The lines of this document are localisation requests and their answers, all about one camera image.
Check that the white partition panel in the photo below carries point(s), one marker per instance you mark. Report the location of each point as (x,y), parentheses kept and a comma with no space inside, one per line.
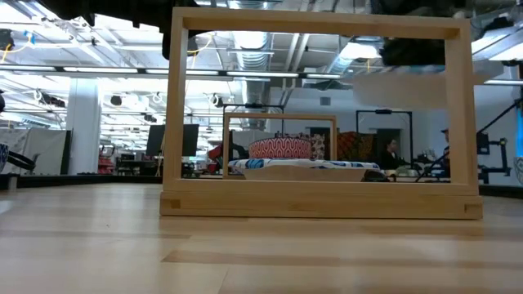
(37,151)

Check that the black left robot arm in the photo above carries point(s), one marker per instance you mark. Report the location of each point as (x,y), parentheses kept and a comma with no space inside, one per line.
(114,10)

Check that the small wooden shelf frame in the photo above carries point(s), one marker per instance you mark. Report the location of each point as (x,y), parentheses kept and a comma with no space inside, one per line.
(282,117)

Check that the black camera arm mount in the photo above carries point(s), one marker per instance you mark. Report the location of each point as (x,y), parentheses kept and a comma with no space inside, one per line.
(496,155)

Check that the white red patterned cloth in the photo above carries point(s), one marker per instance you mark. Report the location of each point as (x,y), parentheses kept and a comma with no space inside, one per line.
(318,147)

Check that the long ceiling light bar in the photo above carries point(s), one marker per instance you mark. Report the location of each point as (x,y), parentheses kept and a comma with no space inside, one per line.
(184,72)

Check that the black metal stand frame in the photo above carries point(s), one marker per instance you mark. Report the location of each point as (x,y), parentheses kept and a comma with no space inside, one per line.
(384,111)

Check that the orange patterned cloth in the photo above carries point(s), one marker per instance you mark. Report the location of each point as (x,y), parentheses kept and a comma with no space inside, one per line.
(355,147)

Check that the small red patterned bowl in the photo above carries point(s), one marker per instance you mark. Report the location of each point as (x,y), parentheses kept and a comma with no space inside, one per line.
(280,148)

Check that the small light blue patterned bowl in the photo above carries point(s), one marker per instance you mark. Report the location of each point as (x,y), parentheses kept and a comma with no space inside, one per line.
(519,169)

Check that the silver ceiling duct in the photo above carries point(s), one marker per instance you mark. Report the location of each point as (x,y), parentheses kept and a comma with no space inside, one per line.
(251,53)

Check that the large wooden shelf frame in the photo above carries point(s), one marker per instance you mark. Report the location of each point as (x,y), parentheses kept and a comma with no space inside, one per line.
(318,200)

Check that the black computer monitor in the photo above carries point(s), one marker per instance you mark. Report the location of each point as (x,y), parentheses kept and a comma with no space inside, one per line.
(190,141)

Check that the person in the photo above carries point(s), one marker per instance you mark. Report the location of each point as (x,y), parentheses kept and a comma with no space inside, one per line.
(391,153)
(445,147)

